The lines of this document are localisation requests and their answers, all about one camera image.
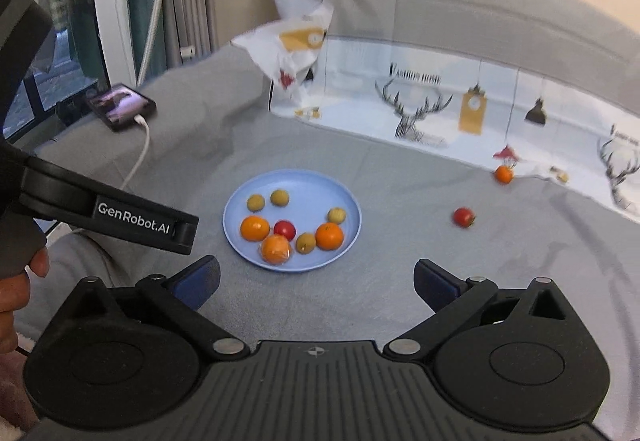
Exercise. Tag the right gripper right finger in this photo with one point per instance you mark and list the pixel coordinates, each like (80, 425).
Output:
(455, 303)

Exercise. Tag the red tomato cluster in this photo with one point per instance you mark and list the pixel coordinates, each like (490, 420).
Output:
(463, 217)

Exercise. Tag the orange mandarin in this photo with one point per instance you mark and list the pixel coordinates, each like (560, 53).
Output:
(329, 236)
(275, 249)

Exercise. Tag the deer print pillow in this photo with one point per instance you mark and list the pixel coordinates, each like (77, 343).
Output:
(548, 87)

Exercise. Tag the red cherry tomato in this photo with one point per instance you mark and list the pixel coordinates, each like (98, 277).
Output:
(286, 229)

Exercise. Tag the person left hand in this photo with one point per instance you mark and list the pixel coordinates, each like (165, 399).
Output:
(14, 296)

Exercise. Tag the yellow-green longan fruit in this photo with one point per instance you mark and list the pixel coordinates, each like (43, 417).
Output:
(336, 215)
(255, 203)
(280, 197)
(305, 243)

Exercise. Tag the black smartphone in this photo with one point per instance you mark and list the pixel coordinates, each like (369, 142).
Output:
(121, 107)

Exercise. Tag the small orange cluster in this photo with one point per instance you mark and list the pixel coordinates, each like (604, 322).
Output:
(254, 229)

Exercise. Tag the blue plastic plate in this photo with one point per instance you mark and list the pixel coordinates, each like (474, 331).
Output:
(312, 195)

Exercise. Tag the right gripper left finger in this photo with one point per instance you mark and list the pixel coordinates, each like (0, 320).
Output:
(175, 302)

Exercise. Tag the grey bed sheet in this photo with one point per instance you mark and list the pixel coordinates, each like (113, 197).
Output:
(213, 131)

